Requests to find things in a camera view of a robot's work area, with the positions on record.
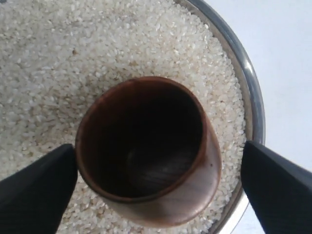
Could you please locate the steel basin of rice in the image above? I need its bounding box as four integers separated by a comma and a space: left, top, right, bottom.
0, 0, 265, 234

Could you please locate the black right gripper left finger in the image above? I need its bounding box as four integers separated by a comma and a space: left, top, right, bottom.
0, 144, 78, 234

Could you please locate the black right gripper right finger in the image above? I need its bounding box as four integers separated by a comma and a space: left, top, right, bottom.
241, 141, 312, 234

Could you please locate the brown wooden cup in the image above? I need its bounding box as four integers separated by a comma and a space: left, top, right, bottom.
75, 77, 222, 228

